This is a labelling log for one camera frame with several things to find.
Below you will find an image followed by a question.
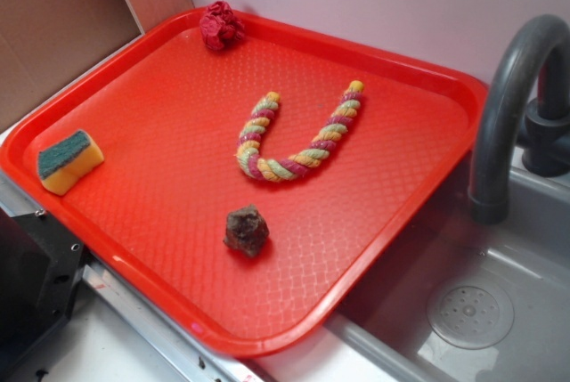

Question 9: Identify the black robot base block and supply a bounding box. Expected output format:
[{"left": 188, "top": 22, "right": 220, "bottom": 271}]
[{"left": 1, "top": 211, "right": 85, "bottom": 381}]

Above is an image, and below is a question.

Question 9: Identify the dark brown rock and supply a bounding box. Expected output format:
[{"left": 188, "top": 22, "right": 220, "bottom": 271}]
[{"left": 224, "top": 204, "right": 270, "bottom": 258}]

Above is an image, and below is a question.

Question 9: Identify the red plastic tray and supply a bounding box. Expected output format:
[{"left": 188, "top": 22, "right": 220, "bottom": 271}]
[{"left": 1, "top": 10, "right": 486, "bottom": 357}]

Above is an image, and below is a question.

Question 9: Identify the crumpled red paper ball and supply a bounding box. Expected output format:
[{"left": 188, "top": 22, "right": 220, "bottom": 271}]
[{"left": 199, "top": 0, "right": 245, "bottom": 51}]

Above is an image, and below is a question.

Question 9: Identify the grey plastic sink basin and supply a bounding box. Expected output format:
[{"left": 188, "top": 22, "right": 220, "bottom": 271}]
[{"left": 326, "top": 162, "right": 569, "bottom": 381}]

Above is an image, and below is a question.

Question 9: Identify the yellow sponge green scourer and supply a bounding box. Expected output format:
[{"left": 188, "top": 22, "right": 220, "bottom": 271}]
[{"left": 37, "top": 130, "right": 104, "bottom": 196}]

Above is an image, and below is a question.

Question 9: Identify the round sink drain strainer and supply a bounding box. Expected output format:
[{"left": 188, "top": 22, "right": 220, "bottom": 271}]
[{"left": 427, "top": 277, "right": 515, "bottom": 350}]

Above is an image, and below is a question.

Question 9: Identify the grey curved faucet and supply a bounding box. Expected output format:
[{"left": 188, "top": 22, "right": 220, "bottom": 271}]
[{"left": 468, "top": 14, "right": 569, "bottom": 224}]

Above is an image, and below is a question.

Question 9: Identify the brown cardboard panel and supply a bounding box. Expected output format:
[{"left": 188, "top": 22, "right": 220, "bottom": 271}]
[{"left": 1, "top": 0, "right": 193, "bottom": 131}]

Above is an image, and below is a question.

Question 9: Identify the multicolour twisted rope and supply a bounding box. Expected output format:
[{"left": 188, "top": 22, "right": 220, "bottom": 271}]
[{"left": 232, "top": 80, "right": 366, "bottom": 183}]

